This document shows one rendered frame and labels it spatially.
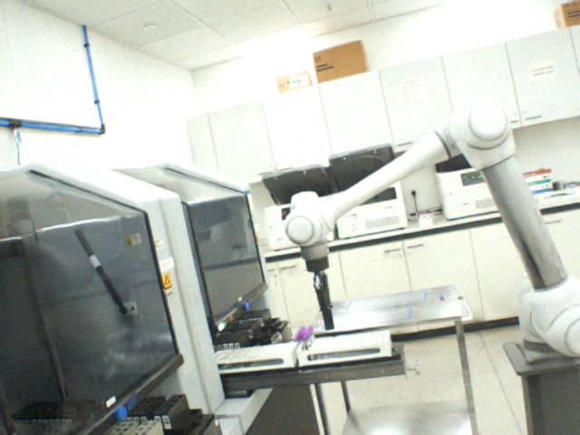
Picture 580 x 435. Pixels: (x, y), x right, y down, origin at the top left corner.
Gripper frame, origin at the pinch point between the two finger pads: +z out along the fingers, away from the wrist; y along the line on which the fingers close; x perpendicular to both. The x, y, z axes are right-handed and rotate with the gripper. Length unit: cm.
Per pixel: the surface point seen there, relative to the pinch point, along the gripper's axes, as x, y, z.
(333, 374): 0.2, -6.6, 16.4
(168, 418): 37, -46, 8
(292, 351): 13.2, -2.8, 8.4
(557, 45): -168, 258, -113
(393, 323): -18.3, 25.8, 12.7
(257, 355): 24.8, -4.1, 8.3
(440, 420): -29, 50, 66
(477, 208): -79, 230, -2
